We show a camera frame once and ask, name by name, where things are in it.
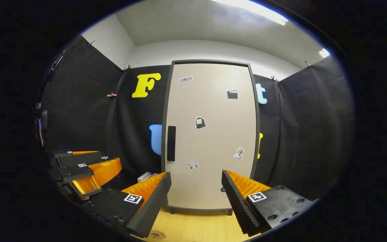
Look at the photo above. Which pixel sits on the red clip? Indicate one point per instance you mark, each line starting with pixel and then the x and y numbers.
pixel 112 95

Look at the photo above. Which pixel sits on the black backdrop cloth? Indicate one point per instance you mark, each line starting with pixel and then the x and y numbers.
pixel 79 111

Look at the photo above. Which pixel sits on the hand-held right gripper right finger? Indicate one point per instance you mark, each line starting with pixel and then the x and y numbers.
pixel 239 208

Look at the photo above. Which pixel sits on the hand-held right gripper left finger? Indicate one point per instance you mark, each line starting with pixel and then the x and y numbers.
pixel 153 205

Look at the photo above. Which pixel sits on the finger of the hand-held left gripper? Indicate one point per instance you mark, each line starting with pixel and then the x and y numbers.
pixel 82 158
pixel 76 173

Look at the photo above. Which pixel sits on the black binder clip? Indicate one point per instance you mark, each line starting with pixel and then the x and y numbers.
pixel 307 63
pixel 274 79
pixel 127 69
pixel 91 43

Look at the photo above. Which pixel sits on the dark equipment stand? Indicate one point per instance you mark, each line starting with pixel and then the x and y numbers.
pixel 43 121

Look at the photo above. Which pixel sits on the small ceiling light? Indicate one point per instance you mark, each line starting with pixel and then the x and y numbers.
pixel 324 52

